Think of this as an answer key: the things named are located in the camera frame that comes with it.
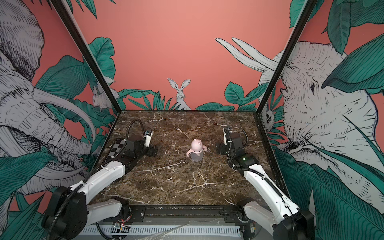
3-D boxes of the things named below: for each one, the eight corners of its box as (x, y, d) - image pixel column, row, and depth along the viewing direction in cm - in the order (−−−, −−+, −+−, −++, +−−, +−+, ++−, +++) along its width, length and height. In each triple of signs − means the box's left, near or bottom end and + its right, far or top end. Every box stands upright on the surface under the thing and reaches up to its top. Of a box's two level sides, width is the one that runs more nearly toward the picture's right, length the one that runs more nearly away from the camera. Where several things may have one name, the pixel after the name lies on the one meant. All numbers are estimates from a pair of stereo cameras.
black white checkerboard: (108, 160, 95) (106, 158, 92) (116, 142, 104) (114, 139, 101) (119, 160, 95) (116, 158, 92) (125, 142, 104) (123, 139, 101)
